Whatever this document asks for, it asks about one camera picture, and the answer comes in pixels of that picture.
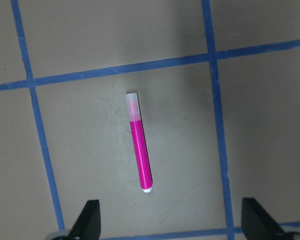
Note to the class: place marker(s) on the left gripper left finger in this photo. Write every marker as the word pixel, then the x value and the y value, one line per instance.
pixel 88 224

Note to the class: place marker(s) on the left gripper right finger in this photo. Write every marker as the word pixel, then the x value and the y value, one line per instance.
pixel 257 224

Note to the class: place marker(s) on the pink highlighter pen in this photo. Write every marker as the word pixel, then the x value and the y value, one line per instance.
pixel 139 142

